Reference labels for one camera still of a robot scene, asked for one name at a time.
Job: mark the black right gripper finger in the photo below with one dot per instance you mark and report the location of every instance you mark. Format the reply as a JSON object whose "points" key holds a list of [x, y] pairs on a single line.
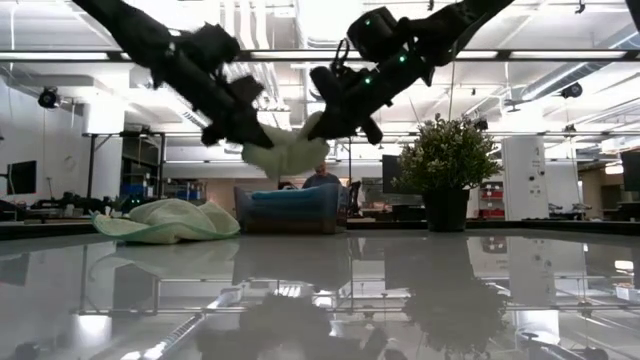
{"points": [[332, 127]]}

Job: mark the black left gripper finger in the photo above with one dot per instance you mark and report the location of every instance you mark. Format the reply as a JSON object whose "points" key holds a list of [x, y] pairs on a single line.
{"points": [[250, 135]]}

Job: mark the green microfiber towel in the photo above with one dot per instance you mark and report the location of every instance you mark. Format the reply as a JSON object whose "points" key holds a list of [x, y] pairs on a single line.
{"points": [[290, 155], [170, 220]]}

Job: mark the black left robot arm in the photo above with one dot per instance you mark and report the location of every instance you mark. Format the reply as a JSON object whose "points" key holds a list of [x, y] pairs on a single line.
{"points": [[125, 25]]}

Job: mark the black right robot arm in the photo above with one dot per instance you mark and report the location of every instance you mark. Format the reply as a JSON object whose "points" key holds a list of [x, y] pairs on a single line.
{"points": [[450, 25]]}

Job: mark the person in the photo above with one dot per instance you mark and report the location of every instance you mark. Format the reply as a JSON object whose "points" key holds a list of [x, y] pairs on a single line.
{"points": [[322, 180]]}

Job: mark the small dark background screen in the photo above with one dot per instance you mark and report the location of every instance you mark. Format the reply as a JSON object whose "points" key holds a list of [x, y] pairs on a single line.
{"points": [[390, 172]]}

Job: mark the dark grey plastic bin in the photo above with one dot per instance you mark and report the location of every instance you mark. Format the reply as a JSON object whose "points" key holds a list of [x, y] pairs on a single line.
{"points": [[290, 222]]}

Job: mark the small green potted plant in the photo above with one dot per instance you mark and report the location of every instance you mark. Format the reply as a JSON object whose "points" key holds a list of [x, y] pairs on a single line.
{"points": [[445, 160]]}

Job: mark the blue storage bins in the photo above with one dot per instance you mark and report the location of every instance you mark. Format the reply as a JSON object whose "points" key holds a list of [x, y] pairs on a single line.
{"points": [[132, 192]]}

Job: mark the red storage rack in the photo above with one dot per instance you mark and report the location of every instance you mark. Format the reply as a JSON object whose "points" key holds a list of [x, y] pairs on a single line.
{"points": [[491, 200]]}

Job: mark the white column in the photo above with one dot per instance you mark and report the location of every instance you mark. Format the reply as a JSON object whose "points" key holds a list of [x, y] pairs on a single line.
{"points": [[522, 175]]}

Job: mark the white translucent table mat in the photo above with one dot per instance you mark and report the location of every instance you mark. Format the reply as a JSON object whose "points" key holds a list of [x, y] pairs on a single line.
{"points": [[320, 300]]}

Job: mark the dark background robot equipment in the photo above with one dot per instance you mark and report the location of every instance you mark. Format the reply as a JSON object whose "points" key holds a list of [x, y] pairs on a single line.
{"points": [[70, 205]]}

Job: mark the black hanging spotlight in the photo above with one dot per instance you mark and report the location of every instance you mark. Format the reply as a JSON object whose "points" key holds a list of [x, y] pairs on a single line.
{"points": [[571, 90]]}

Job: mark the black background monitor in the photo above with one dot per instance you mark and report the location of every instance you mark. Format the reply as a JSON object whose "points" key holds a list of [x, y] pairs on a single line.
{"points": [[631, 172], [22, 177]]}

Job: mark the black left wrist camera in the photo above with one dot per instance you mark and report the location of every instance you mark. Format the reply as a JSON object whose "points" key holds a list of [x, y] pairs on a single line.
{"points": [[247, 89]]}

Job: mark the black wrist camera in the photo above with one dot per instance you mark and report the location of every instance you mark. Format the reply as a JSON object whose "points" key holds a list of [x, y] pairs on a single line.
{"points": [[247, 89], [325, 82]]}

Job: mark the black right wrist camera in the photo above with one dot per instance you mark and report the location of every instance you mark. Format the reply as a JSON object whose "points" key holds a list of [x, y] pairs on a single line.
{"points": [[325, 82]]}

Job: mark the black wall-mounted camera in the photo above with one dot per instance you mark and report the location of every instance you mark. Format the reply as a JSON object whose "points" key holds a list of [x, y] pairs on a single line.
{"points": [[48, 97]]}

